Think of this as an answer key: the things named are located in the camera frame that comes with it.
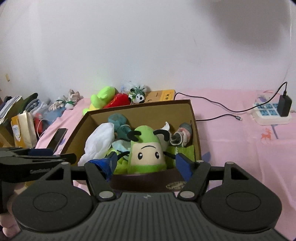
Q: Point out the white power strip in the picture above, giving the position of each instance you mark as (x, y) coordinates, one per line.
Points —
(267, 115)

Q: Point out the green yellow caterpillar plush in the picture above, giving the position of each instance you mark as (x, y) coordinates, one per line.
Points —
(101, 99)

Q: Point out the yellow cardboard box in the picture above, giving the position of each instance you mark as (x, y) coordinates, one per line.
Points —
(160, 95)

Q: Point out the yellow fluffy towel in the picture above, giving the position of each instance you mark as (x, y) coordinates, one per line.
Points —
(122, 163)

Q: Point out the white plastic bag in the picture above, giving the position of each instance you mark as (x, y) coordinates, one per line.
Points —
(98, 143)

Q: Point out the black smartphone on bed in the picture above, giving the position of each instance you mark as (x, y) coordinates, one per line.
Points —
(57, 139)

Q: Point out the teal zipper pouch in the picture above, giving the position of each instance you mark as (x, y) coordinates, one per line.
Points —
(123, 148)

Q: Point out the red plush toy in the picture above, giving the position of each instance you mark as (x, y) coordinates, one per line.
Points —
(120, 99)

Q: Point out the small doll with hat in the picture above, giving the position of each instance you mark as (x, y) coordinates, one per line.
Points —
(182, 136)

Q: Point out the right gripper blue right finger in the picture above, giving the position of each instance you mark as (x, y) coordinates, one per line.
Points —
(185, 166)

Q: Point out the white gold paper bag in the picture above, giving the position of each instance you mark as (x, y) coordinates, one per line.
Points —
(24, 130)

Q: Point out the left hand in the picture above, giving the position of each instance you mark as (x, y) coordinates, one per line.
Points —
(8, 221)

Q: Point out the teal knitted cloth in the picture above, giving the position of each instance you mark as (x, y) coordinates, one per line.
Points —
(121, 128)

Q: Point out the black charger adapter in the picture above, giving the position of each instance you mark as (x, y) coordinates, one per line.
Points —
(284, 105)

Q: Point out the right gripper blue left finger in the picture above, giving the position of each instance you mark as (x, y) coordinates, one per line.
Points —
(106, 165)

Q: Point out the brown cardboard box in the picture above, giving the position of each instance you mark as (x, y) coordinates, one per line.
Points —
(153, 115)

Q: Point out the white rabbit plush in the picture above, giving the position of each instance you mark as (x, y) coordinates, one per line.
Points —
(67, 102)

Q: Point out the green plush toy with antennae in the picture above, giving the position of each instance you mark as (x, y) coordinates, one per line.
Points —
(146, 153)

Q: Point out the green towel in box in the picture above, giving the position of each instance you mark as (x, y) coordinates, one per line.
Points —
(188, 151)

